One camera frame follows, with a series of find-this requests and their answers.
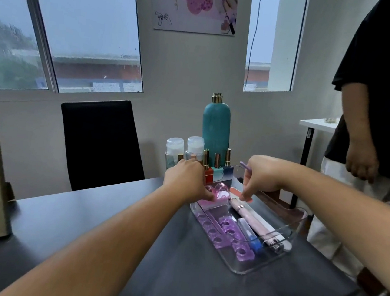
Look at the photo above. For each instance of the person's left hand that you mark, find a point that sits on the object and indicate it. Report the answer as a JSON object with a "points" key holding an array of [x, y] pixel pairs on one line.
{"points": [[184, 178]]}

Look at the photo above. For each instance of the person's right hand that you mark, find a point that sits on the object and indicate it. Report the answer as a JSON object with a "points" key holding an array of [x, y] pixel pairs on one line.
{"points": [[264, 173]]}

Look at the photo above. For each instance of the person's left thumb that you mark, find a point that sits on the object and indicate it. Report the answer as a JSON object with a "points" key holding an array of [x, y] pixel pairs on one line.
{"points": [[210, 195]]}

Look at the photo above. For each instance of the person's right fingers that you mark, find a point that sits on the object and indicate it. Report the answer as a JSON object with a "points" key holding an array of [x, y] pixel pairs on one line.
{"points": [[247, 192]]}

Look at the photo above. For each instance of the orange nail file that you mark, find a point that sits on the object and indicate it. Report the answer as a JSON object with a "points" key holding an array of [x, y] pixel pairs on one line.
{"points": [[236, 192]]}

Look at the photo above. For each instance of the pink toe separator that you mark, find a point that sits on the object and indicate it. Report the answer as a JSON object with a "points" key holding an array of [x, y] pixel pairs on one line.
{"points": [[221, 191]]}

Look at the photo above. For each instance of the purple cuticle pusher tool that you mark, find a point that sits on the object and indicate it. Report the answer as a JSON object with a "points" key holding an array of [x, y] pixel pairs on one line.
{"points": [[244, 165]]}

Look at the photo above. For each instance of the person's left forearm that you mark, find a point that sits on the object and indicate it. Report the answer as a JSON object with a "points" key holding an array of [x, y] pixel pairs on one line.
{"points": [[106, 252]]}

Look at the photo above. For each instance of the person's right forearm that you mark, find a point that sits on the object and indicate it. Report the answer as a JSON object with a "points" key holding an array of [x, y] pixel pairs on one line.
{"points": [[342, 212]]}

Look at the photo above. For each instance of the red nail polish bottle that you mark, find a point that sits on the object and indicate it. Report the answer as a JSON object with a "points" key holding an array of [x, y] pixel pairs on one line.
{"points": [[208, 174]]}

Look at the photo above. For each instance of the teal nail polish bottle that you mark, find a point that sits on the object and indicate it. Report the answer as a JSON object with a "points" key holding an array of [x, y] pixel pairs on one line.
{"points": [[217, 172]]}

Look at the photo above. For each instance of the dark blue nail polish bottle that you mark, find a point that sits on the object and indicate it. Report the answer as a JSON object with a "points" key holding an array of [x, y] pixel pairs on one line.
{"points": [[228, 169]]}

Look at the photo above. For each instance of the pink electric nail drill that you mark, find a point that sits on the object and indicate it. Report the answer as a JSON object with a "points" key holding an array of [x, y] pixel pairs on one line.
{"points": [[255, 223]]}

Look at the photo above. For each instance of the purple toe separator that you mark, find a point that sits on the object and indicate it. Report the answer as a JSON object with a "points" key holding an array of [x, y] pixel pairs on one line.
{"points": [[214, 234], [237, 242]]}

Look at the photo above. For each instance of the clear tool with blue tip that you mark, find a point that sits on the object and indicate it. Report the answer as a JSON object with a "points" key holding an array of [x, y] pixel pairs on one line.
{"points": [[250, 235]]}

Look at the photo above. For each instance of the clear bottle with white cap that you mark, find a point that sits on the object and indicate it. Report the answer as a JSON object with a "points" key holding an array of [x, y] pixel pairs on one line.
{"points": [[174, 149], [195, 146]]}

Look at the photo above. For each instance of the tall teal bottle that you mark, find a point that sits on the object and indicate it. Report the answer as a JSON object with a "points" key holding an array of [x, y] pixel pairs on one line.
{"points": [[216, 127]]}

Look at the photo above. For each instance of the clear plastic tray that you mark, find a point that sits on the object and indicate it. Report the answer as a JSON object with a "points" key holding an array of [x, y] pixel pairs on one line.
{"points": [[273, 258]]}

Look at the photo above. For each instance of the white side table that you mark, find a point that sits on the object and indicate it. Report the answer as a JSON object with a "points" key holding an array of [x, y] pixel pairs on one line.
{"points": [[318, 124]]}

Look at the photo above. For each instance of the black chair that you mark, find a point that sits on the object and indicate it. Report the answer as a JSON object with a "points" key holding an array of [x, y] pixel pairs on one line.
{"points": [[101, 142]]}

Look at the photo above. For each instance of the narrow window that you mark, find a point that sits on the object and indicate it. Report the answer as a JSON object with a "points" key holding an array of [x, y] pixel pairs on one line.
{"points": [[274, 39]]}

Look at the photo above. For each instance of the nail art poster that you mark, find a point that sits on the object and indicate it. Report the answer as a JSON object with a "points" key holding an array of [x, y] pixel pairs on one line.
{"points": [[193, 5]]}

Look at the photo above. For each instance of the large sliding window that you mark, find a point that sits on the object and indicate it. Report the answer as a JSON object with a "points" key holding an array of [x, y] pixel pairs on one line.
{"points": [[85, 28]]}

